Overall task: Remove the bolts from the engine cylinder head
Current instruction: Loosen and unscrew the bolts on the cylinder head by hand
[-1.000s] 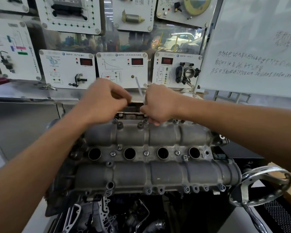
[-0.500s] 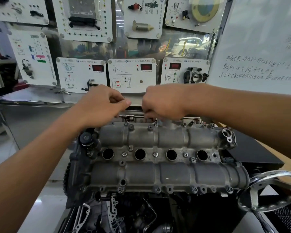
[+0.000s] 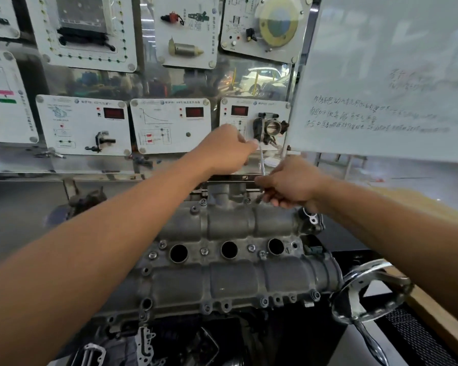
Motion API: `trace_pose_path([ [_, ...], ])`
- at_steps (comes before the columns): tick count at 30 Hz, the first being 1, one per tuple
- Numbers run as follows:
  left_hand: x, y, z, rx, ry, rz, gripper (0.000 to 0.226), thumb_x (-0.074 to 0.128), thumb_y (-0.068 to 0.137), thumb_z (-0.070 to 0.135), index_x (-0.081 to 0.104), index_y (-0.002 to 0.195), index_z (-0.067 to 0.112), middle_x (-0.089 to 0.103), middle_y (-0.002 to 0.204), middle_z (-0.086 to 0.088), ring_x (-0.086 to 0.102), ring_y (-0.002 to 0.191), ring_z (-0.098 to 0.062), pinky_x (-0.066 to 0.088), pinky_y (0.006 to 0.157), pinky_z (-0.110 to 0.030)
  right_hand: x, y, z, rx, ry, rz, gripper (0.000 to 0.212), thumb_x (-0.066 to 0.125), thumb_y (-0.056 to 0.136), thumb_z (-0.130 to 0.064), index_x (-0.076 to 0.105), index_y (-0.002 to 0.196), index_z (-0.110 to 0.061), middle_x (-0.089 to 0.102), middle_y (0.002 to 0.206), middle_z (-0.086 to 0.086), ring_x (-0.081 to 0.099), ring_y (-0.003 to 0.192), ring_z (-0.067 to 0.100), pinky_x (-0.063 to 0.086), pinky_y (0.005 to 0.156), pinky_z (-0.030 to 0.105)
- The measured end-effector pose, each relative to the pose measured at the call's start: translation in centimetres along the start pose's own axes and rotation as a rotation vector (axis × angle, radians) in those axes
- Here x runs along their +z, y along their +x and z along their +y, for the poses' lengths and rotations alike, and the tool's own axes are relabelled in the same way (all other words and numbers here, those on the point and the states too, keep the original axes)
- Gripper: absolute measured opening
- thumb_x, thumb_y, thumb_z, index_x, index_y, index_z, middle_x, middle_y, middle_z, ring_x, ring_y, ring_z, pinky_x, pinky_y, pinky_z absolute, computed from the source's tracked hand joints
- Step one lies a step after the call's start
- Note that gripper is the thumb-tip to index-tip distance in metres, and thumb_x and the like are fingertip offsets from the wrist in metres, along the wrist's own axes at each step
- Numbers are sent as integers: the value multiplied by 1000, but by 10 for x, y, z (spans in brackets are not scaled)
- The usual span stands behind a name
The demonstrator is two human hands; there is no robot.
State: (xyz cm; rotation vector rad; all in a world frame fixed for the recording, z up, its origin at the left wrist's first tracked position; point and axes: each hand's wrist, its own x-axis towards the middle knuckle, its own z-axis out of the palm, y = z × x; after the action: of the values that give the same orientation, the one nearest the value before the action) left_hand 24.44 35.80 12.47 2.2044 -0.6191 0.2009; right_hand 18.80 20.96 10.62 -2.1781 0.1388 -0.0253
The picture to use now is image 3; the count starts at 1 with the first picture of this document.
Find person's right hand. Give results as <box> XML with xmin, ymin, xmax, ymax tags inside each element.
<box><xmin>253</xmin><ymin>155</ymin><xmax>329</xmax><ymax>214</ymax></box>

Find person's left hand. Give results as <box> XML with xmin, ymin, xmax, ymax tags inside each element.
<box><xmin>192</xmin><ymin>124</ymin><xmax>260</xmax><ymax>176</ymax></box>

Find silver hex key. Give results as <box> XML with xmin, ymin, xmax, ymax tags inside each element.
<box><xmin>255</xmin><ymin>142</ymin><xmax>269</xmax><ymax>204</ymax></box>

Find grey metal engine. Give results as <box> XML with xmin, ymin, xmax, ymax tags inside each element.
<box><xmin>45</xmin><ymin>175</ymin><xmax>344</xmax><ymax>340</ymax></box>

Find person's right forearm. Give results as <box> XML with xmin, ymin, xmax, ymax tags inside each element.
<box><xmin>312</xmin><ymin>178</ymin><xmax>458</xmax><ymax>332</ymax></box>

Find person's left forearm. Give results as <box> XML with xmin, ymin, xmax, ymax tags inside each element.
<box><xmin>0</xmin><ymin>156</ymin><xmax>214</xmax><ymax>366</ymax></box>

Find white panel throttle body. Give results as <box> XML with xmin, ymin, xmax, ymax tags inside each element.
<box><xmin>218</xmin><ymin>97</ymin><xmax>292</xmax><ymax>151</ymax></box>

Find white panel curve graph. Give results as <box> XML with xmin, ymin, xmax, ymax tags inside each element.
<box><xmin>129</xmin><ymin>98</ymin><xmax>212</xmax><ymax>155</ymax></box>

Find black throttle body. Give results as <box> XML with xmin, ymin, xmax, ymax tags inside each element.
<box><xmin>251</xmin><ymin>112</ymin><xmax>290</xmax><ymax>145</ymax></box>

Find white panel brass filter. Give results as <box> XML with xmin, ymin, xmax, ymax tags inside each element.
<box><xmin>152</xmin><ymin>0</ymin><xmax>224</xmax><ymax>70</ymax></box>

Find chrome handwheel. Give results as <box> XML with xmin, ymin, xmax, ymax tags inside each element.
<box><xmin>330</xmin><ymin>259</ymin><xmax>415</xmax><ymax>366</ymax></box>

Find yellow blue disc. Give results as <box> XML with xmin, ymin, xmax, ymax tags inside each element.
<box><xmin>259</xmin><ymin>0</ymin><xmax>300</xmax><ymax>44</ymax></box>

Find white panel yellow disc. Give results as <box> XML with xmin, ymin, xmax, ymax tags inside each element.
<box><xmin>220</xmin><ymin>0</ymin><xmax>313</xmax><ymax>65</ymax></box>

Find white panel black lever sensor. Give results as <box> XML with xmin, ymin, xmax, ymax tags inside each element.
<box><xmin>35</xmin><ymin>94</ymin><xmax>132</xmax><ymax>157</ymax></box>

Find white panel control module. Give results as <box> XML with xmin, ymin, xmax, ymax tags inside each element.
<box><xmin>24</xmin><ymin>0</ymin><xmax>138</xmax><ymax>73</ymax></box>

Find large whiteboard on stand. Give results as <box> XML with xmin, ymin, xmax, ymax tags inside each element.
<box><xmin>286</xmin><ymin>0</ymin><xmax>458</xmax><ymax>179</ymax></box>

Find black perforated metal panel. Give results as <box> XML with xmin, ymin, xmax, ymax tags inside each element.
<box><xmin>381</xmin><ymin>302</ymin><xmax>458</xmax><ymax>366</ymax></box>

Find clear cased control module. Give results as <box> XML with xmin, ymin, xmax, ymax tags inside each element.
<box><xmin>55</xmin><ymin>0</ymin><xmax>117</xmax><ymax>52</ymax></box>

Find white panel green red labels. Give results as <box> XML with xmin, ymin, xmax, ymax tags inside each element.
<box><xmin>0</xmin><ymin>49</ymin><xmax>39</xmax><ymax>144</ymax></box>

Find white sensor training panel board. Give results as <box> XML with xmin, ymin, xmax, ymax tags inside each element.
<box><xmin>0</xmin><ymin>0</ymin><xmax>321</xmax><ymax>263</ymax></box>

